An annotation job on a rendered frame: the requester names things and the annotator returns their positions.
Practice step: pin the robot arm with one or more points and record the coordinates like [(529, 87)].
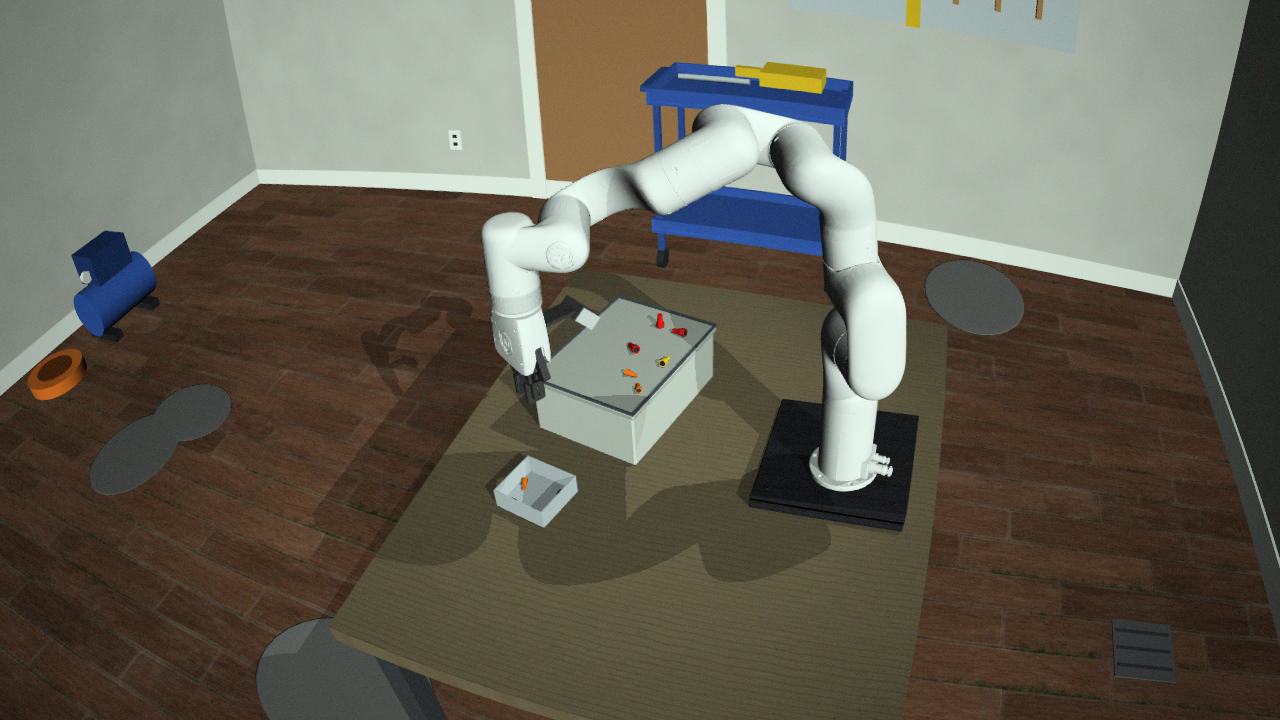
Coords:
[(723, 150)]

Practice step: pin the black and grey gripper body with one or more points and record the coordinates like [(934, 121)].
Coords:
[(517, 336)]

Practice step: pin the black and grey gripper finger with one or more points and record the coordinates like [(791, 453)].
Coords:
[(534, 389), (519, 380)]

